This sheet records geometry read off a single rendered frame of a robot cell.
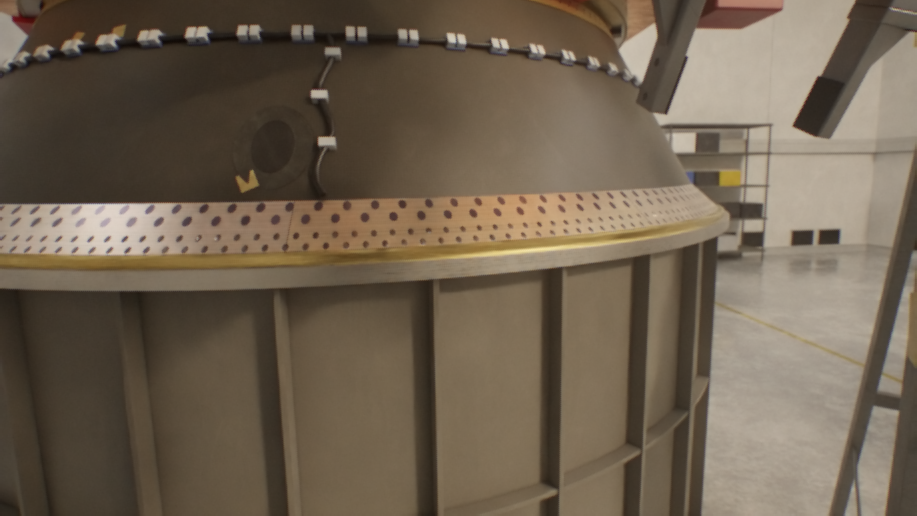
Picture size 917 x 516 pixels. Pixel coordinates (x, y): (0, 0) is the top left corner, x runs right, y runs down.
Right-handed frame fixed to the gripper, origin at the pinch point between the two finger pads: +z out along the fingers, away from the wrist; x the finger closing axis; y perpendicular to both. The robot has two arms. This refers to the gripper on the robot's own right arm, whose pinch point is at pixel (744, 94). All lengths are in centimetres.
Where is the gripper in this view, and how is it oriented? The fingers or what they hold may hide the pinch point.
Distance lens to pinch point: 40.5
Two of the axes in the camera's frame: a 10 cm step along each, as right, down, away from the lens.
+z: -1.5, 8.6, 4.9
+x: 9.9, 1.0, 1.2
